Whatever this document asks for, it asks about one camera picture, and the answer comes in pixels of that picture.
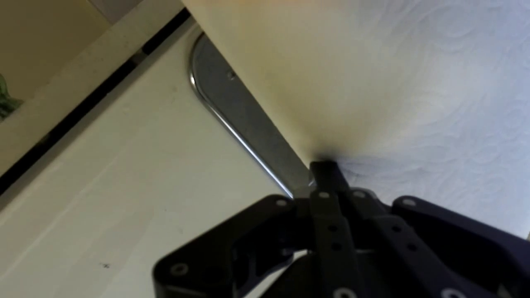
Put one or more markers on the cream wall cabinet holding towel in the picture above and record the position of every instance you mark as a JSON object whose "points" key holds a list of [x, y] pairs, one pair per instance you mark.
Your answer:
{"points": [[137, 193]]}

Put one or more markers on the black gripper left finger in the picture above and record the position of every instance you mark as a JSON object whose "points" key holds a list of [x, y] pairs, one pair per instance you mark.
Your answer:
{"points": [[265, 249]]}

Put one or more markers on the white paper towel roll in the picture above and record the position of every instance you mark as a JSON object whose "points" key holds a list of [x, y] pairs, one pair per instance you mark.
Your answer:
{"points": [[414, 84]]}

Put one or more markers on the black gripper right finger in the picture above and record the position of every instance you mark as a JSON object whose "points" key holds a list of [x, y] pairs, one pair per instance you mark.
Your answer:
{"points": [[440, 249]]}

